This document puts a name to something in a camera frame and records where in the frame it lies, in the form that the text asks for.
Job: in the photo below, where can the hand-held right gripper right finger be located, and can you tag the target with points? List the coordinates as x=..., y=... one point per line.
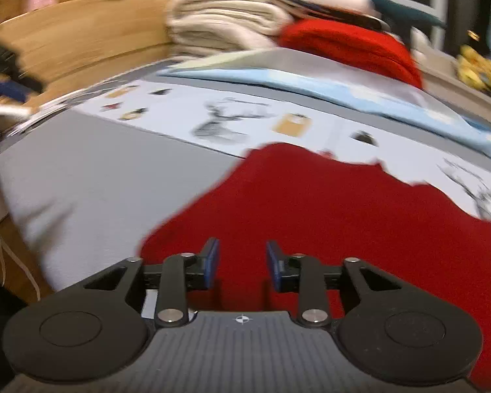
x=273, y=267

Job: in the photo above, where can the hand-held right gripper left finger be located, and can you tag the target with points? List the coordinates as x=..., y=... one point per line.
x=212, y=263

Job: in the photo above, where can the red knit garment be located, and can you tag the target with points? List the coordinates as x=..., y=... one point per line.
x=352, y=213

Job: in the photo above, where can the printed grey white bed sheet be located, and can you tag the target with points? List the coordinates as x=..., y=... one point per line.
x=106, y=163

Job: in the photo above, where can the light blue quilt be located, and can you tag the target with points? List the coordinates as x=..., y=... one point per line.
x=311, y=86

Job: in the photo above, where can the red cushion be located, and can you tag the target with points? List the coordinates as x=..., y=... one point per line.
x=352, y=45

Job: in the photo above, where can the beige folded blanket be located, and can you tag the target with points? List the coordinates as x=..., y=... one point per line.
x=221, y=20

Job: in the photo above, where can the wooden headboard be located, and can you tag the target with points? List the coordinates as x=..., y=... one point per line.
x=98, y=37

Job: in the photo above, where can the white bedside ledge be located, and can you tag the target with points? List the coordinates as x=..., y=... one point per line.
x=446, y=82

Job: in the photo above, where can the dark clothing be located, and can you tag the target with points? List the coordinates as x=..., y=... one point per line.
x=4, y=65

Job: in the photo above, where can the yellow plush toys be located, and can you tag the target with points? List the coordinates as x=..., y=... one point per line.
x=480, y=67

